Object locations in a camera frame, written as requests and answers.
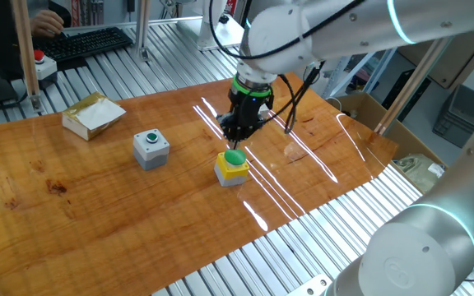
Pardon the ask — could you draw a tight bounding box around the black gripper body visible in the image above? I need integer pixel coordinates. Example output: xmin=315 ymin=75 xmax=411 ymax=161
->
xmin=225 ymin=90 xmax=275 ymax=129

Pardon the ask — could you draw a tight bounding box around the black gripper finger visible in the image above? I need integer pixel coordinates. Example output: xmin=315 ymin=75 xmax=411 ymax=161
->
xmin=235 ymin=122 xmax=259 ymax=150
xmin=216 ymin=113 xmax=239 ymax=150

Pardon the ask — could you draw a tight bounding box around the yellow box green mushroom button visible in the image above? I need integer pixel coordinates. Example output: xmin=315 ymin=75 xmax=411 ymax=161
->
xmin=213 ymin=148 xmax=250 ymax=188

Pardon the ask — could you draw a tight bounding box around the grey box green button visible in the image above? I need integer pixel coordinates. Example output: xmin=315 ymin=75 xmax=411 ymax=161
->
xmin=132 ymin=128 xmax=171 ymax=171

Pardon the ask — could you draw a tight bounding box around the dark sleeved forearm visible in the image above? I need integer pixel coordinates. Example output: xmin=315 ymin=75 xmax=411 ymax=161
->
xmin=47 ymin=0 xmax=72 ymax=29

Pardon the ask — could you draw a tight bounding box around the person's bare hand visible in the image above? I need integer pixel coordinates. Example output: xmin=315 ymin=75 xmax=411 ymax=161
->
xmin=30 ymin=10 xmax=64 ymax=39

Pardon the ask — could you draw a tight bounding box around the white stand with plate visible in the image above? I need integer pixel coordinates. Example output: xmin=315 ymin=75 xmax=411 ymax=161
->
xmin=176 ymin=0 xmax=247 ymax=52

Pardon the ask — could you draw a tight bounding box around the gold and white paper box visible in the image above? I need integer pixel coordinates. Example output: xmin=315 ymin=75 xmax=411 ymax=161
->
xmin=61 ymin=91 xmax=127 ymax=141

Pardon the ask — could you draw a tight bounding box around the grey metal shelf rack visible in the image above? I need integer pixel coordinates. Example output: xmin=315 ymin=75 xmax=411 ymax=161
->
xmin=323 ymin=47 xmax=398 ymax=99

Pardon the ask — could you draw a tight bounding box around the black case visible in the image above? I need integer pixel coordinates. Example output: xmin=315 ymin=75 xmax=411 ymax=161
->
xmin=380 ymin=68 xmax=432 ymax=123

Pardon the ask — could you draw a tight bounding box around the wood grain table mat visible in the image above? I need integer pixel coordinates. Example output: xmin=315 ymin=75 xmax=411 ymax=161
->
xmin=0 ymin=67 xmax=401 ymax=296

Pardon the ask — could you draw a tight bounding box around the open cardboard box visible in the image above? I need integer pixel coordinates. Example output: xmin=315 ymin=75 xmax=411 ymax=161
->
xmin=327 ymin=92 xmax=448 ymax=168

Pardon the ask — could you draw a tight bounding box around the light wooden pole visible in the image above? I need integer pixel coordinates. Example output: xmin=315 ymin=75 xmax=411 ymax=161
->
xmin=374 ymin=36 xmax=454 ymax=135

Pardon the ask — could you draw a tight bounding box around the black keyboard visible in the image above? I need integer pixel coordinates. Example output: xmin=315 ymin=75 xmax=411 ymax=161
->
xmin=35 ymin=26 xmax=134 ymax=63

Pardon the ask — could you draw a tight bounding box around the clear plastic bag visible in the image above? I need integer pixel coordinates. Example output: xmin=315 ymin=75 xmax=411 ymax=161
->
xmin=393 ymin=154 xmax=447 ymax=194

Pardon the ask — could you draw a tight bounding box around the emergency stop button box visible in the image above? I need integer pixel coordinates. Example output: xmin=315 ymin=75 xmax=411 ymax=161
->
xmin=33 ymin=49 xmax=58 ymax=90

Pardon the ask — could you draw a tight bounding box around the black plastic crate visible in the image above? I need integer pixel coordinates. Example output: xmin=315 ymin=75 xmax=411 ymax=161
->
xmin=432 ymin=84 xmax=474 ymax=149

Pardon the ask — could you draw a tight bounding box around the brown board panel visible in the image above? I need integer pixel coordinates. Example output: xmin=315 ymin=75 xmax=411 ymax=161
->
xmin=397 ymin=24 xmax=474 ymax=90

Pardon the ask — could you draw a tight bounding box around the green wrist flange ring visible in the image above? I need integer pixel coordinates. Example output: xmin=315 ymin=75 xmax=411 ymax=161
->
xmin=230 ymin=76 xmax=273 ymax=99

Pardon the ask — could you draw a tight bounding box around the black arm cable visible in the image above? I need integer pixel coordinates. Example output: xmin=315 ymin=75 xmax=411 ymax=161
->
xmin=208 ymin=0 xmax=365 ymax=135

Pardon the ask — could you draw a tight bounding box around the aluminium post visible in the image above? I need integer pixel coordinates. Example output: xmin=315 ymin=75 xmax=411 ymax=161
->
xmin=135 ymin=0 xmax=152 ymax=62

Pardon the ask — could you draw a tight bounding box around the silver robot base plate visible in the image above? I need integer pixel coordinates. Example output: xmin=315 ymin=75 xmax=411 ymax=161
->
xmin=288 ymin=274 xmax=333 ymax=296

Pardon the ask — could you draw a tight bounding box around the wooden post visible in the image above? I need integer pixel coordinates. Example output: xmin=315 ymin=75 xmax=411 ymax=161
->
xmin=11 ymin=0 xmax=43 ymax=113

